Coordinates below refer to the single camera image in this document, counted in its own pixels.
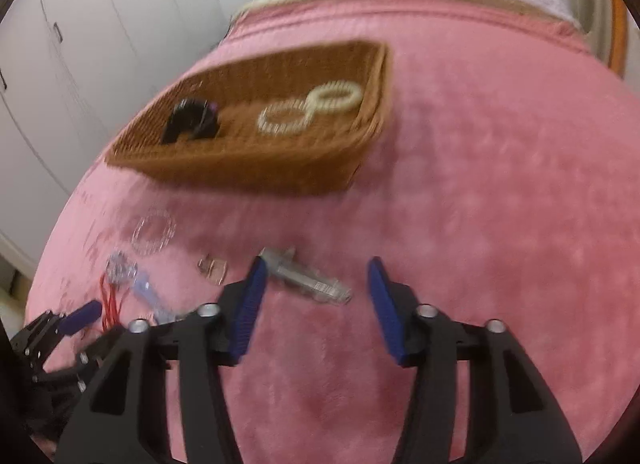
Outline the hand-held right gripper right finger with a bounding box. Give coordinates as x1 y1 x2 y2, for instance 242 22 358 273
367 256 584 464

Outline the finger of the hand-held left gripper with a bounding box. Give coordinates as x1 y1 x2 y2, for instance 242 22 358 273
30 327 126 397
9 299 104 361

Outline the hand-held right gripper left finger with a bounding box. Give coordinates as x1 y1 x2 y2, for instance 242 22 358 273
52 255 268 464

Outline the silver rhinestone hair clip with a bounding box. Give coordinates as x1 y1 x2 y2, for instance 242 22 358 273
260 247 353 306

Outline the brown wicker basket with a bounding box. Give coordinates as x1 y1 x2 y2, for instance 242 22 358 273
105 39 392 197

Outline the blue crystal hair clip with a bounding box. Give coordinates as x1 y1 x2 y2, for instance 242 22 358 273
106 253 176 325

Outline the pink plush blanket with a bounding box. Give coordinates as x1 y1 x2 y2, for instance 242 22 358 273
25 0 640 464

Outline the black hair claw clip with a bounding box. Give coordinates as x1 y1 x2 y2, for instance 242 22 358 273
162 98 223 144

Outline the white wardrobe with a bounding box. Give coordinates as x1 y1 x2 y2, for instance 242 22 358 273
0 0 266 265

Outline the red string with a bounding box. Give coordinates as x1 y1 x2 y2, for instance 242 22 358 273
100 274 123 332

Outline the clear crystal bead bracelet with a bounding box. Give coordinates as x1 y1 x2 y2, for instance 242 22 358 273
131 209 177 256

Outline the white pearl bracelet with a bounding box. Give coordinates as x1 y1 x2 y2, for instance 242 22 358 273
257 99 313 136
307 80 362 112

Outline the orange wooden frame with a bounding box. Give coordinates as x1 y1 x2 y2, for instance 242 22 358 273
607 0 629 78

